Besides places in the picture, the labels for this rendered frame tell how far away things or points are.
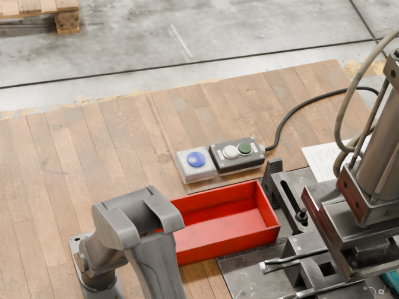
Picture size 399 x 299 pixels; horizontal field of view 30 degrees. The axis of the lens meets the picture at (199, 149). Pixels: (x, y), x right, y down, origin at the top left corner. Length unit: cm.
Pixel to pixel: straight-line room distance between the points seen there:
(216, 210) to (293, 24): 197
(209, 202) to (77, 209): 27
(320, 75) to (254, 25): 152
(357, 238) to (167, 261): 35
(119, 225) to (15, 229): 54
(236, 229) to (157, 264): 54
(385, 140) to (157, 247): 35
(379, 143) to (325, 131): 66
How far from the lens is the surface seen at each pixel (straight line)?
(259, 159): 160
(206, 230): 150
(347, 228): 122
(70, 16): 316
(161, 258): 99
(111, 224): 99
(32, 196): 154
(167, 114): 169
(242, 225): 152
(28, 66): 308
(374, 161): 110
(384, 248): 126
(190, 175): 155
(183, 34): 325
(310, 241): 143
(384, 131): 106
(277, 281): 147
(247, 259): 148
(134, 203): 104
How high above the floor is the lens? 215
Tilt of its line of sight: 50 degrees down
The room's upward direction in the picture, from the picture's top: 10 degrees clockwise
